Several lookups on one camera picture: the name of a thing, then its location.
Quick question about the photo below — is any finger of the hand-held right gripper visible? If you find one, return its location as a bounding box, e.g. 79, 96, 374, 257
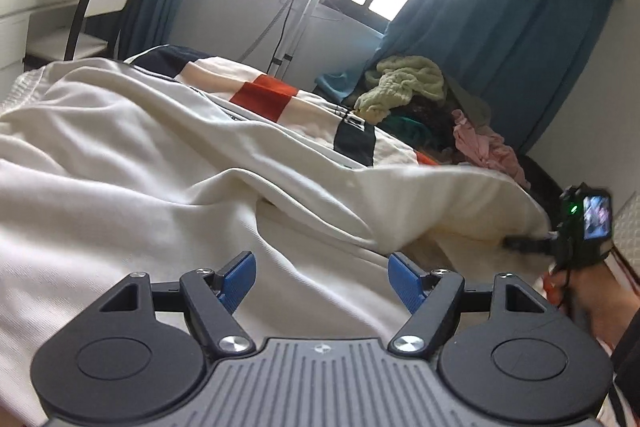
502, 233, 557, 256

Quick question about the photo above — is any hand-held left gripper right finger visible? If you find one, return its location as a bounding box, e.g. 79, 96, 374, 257
388, 251, 555, 356

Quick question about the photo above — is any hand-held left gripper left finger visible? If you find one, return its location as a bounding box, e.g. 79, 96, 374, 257
99, 250, 257, 356

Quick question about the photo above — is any cream jacket with striped panels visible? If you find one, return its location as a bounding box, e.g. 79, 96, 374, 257
0, 44, 557, 410

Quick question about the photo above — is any person's right hand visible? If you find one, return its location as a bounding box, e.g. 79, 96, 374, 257
567, 263, 630, 349

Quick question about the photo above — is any white textured bed sheet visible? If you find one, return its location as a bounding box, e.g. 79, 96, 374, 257
611, 201, 640, 270

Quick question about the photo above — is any pink garment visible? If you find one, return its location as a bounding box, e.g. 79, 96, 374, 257
451, 108, 532, 188

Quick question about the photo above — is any dark green garment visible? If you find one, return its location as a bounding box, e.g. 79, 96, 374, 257
384, 113, 432, 144

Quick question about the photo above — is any dark brown garment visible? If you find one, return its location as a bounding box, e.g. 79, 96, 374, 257
400, 96, 463, 154

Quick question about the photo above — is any green knit garment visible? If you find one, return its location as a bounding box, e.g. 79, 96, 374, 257
354, 55, 447, 124

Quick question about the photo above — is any garment steamer stand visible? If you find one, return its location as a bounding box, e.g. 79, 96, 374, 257
239, 0, 332, 80

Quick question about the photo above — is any white desk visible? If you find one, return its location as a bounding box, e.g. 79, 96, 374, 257
0, 0, 126, 75

